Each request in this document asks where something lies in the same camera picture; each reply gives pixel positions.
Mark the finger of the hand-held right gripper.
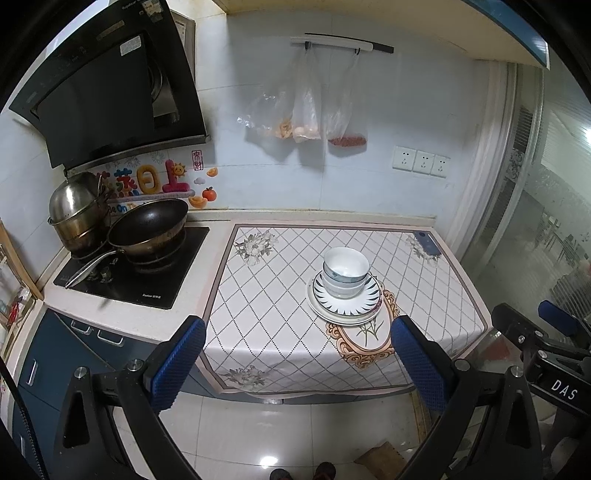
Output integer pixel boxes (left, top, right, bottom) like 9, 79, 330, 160
490, 303, 550, 359
538, 300, 591, 352

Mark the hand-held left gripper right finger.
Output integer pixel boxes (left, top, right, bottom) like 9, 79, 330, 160
390, 315, 555, 480

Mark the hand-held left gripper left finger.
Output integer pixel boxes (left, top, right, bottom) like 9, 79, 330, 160
53, 315, 207, 480

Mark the red-rimmed white plate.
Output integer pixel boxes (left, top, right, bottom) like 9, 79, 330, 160
318, 277, 385, 324

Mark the leaf-patterned white plate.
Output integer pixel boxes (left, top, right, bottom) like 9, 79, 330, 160
312, 270, 382, 319

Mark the black-rimmed white bowl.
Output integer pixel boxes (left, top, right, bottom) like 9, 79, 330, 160
322, 268, 369, 299

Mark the blue-rimmed white bowl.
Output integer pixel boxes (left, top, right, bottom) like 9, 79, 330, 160
322, 247, 370, 283

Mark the black gas stove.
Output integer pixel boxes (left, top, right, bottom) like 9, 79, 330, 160
53, 224, 211, 310

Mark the cardboard box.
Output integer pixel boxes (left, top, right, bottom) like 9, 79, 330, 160
355, 440, 407, 480

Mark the frosted glass door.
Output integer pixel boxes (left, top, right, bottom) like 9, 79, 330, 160
475, 60, 591, 324

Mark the blue smartphone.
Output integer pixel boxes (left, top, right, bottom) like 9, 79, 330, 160
412, 232, 439, 257

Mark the blue kitchen cabinet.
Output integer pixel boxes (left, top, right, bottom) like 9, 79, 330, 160
11, 307, 218, 480

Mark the diamond-patterned tablecloth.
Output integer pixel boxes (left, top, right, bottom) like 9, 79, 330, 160
196, 223, 491, 398

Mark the black wok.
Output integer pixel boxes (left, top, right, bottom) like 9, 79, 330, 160
65, 198, 189, 289

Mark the steel steamer pot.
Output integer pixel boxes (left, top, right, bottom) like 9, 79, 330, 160
47, 171, 114, 254

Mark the wooden cutting board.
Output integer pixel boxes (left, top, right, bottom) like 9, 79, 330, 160
0, 219, 44, 301

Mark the clear plastic bag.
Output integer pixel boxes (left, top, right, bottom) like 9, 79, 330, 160
238, 48, 305, 139
322, 53, 369, 148
292, 46, 323, 143

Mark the black range hood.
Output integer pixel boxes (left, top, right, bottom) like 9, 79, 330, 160
9, 0, 211, 169

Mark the colourful wall sticker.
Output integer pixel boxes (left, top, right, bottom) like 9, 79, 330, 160
90, 148, 220, 213

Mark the blue wall cabinet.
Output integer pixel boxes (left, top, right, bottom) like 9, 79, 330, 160
462, 0, 550, 70

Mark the wall hook rail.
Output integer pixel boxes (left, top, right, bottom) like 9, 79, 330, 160
291, 32, 394, 54

